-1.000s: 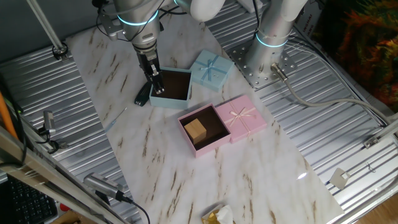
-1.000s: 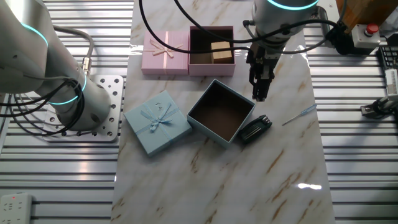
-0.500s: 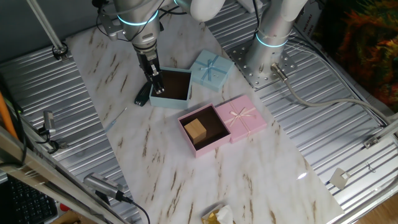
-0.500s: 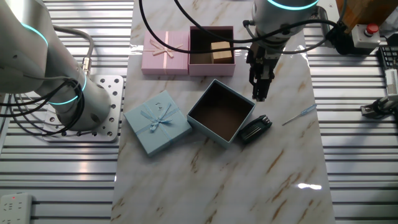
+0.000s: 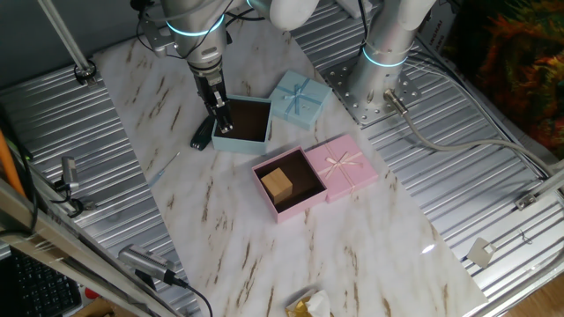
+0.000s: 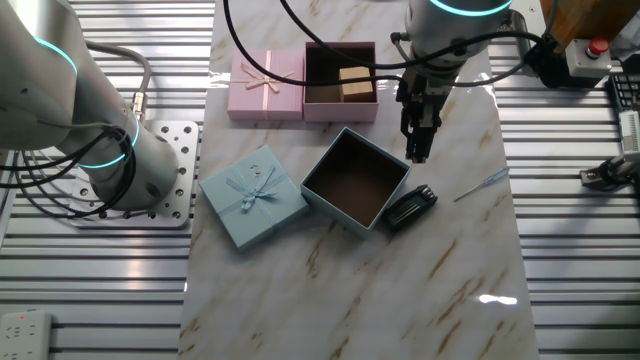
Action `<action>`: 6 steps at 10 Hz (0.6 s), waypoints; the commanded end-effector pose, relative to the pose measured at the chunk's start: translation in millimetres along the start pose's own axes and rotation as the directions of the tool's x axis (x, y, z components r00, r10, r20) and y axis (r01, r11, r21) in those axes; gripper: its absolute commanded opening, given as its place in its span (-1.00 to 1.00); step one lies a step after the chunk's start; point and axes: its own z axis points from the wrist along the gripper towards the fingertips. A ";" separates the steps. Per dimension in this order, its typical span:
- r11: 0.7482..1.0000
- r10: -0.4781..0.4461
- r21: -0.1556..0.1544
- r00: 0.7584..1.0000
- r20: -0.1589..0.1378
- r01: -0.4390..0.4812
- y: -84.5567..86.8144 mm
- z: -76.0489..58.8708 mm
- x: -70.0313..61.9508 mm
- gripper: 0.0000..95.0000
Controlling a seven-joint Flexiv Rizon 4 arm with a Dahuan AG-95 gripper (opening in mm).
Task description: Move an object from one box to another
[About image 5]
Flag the open light blue gift box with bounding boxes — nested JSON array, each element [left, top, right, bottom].
[[211, 94, 273, 156]]

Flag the colourful patterned cloth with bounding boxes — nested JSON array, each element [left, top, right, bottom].
[[442, 0, 564, 159]]

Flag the clear plastic pipette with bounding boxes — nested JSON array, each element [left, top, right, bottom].
[[147, 151, 182, 188]]

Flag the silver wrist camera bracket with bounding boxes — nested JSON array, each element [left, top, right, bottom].
[[139, 19, 178, 57]]

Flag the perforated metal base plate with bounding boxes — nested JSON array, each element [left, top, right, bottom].
[[320, 56, 422, 127]]

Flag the wooden cube block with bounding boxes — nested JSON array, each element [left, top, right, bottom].
[[260, 166, 294, 205]]

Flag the wooden box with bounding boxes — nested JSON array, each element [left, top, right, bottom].
[[72, 297, 129, 317]]

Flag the light blue lid with ribbon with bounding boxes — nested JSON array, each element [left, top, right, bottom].
[[268, 69, 333, 131]]

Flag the white printed board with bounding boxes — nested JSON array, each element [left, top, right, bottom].
[[416, 2, 462, 54]]

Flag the black keyboard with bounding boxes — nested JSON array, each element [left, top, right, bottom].
[[8, 248, 83, 317]]

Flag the ribbed silver camera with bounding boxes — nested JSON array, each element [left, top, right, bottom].
[[117, 244, 177, 285]]

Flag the black base cable bundle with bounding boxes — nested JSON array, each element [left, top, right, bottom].
[[357, 0, 372, 45]]

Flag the aluminium pole with clamp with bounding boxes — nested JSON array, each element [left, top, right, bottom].
[[37, 0, 97, 87]]

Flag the black camera cable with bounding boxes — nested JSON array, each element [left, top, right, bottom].
[[174, 276, 215, 317]]

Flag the aluminium bar with bracket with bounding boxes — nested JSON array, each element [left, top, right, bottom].
[[514, 160, 564, 211]]

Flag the gold pack with white tissue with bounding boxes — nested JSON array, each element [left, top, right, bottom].
[[285, 289, 332, 317]]

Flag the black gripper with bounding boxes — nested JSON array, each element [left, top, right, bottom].
[[191, 61, 234, 135]]

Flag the white paper tag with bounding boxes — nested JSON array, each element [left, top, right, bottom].
[[465, 237, 498, 269]]

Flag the thick grey base cable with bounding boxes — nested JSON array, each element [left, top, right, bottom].
[[382, 87, 557, 175]]

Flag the black folding hex key set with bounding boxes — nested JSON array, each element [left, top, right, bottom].
[[189, 114, 217, 151]]

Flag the pink box lid with ribbon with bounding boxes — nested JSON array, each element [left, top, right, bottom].
[[304, 133, 380, 204]]

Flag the orange pole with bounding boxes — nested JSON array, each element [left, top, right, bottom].
[[0, 129, 26, 197]]

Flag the open pink gift box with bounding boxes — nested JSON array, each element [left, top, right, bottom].
[[251, 145, 330, 225]]

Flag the aluminium frame bar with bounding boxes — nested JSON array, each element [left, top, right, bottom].
[[0, 178, 177, 317]]

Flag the small grey camera on mount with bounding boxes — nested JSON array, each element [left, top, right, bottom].
[[60, 156, 81, 193]]

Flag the marble pattern table mat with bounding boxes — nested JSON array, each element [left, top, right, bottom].
[[92, 0, 489, 317]]

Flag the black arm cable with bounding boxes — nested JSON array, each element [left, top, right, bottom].
[[131, 0, 265, 61]]

